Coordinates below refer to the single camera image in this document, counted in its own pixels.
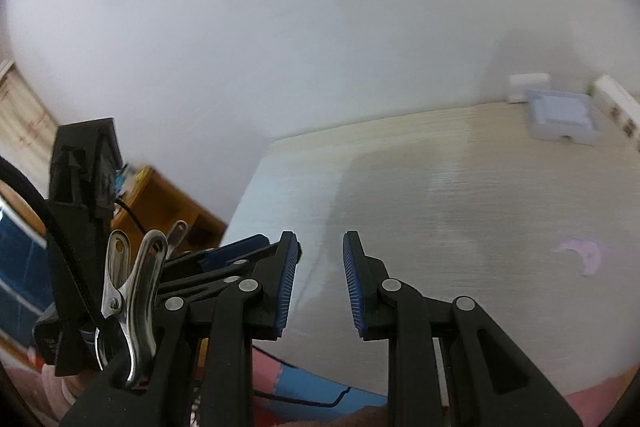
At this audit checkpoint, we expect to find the metal spring clip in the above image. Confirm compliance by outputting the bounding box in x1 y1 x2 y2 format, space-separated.
99 229 169 390
166 220 189 255

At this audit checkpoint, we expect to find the pale blue box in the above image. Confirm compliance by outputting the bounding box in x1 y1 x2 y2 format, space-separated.
524 89 604 146

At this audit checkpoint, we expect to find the thick black cable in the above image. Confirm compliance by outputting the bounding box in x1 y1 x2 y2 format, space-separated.
0 155 108 333

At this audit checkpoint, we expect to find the thin black floor cable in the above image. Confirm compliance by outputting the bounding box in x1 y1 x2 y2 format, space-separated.
250 384 352 409

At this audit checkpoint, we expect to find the white and green carton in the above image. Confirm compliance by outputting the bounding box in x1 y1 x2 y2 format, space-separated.
591 74 640 142

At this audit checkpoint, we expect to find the person's left forearm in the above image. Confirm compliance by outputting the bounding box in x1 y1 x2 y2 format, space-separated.
40 362 81 410

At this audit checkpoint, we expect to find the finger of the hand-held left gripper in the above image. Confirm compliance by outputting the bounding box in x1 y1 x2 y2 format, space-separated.
159 243 282 304
166 234 271 278

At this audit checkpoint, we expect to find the pink paper scrap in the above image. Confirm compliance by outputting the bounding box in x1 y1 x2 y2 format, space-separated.
549 236 602 279

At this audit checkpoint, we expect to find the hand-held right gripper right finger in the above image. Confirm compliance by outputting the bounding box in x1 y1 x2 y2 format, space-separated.
343 231 583 427

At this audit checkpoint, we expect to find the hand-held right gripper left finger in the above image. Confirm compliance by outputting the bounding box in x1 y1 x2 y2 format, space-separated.
60 231 300 427

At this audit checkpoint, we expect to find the beige curtain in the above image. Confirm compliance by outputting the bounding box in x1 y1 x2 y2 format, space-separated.
0 59 57 170

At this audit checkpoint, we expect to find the white foam block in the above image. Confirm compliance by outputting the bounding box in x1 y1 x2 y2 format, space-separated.
506 72 552 104

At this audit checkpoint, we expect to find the blue gridded panel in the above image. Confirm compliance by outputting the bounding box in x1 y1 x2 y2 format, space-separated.
0 199 58 348

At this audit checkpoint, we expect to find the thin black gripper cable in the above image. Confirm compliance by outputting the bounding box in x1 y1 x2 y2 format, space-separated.
115 199 148 235

